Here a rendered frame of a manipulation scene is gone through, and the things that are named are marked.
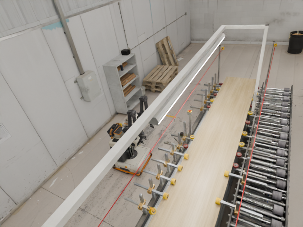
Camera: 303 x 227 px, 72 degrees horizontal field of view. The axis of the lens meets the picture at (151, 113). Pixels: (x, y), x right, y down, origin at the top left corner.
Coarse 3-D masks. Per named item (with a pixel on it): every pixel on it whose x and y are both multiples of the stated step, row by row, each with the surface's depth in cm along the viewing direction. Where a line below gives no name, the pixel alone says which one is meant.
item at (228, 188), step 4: (248, 120) 491; (244, 128) 413; (240, 140) 372; (236, 156) 356; (236, 160) 402; (232, 168) 327; (232, 172) 340; (232, 180) 373; (228, 184) 313; (228, 188) 357; (228, 192) 351; (224, 196) 290; (224, 200) 302; (220, 208) 275; (224, 208) 330; (220, 212) 286; (220, 216) 321; (220, 220) 316; (216, 224) 266
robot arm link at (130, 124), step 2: (130, 110) 332; (132, 110) 331; (134, 110) 330; (128, 112) 329; (130, 112) 327; (132, 112) 325; (134, 112) 328; (128, 114) 333; (128, 116) 336; (130, 116) 336; (128, 118) 340; (130, 118) 338; (128, 120) 342; (130, 120) 340; (128, 122) 345; (130, 122) 343; (128, 124) 348; (130, 124) 346; (132, 124) 355; (128, 126) 350; (130, 126) 348; (128, 128) 350
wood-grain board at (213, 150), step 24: (216, 96) 459; (240, 96) 446; (216, 120) 393; (240, 120) 383; (192, 144) 351; (216, 144) 344; (192, 168) 311; (216, 168) 305; (168, 192) 284; (192, 192) 279; (216, 192) 274; (168, 216) 258; (192, 216) 253; (216, 216) 249
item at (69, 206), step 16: (208, 48) 280; (192, 64) 236; (176, 80) 210; (256, 80) 367; (160, 96) 189; (256, 96) 384; (144, 112) 172; (128, 144) 148; (112, 160) 134; (96, 176) 125; (80, 192) 117; (64, 208) 110; (48, 224) 104; (64, 224) 108
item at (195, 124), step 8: (208, 104) 476; (200, 112) 454; (200, 120) 437; (192, 128) 414; (176, 160) 353; (168, 176) 330; (160, 184) 319; (152, 200) 300; (144, 216) 282; (144, 224) 279
